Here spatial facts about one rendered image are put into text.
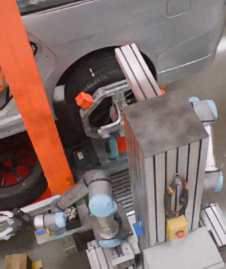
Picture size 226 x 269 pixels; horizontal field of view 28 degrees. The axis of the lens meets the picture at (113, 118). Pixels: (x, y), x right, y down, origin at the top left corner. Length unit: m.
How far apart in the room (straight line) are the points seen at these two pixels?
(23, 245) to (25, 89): 1.76
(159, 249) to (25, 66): 1.09
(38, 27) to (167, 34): 0.91
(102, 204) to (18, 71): 0.75
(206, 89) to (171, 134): 2.86
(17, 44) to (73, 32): 0.79
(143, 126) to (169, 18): 1.51
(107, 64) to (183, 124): 1.49
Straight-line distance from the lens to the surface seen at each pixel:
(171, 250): 2.29
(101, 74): 3.03
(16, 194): 3.42
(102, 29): 2.90
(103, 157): 3.76
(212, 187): 2.71
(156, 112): 1.70
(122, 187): 3.82
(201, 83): 4.54
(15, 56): 2.17
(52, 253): 3.70
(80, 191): 2.36
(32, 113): 2.47
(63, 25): 2.80
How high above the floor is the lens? 3.36
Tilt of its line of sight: 52 degrees down
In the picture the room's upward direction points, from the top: 8 degrees counter-clockwise
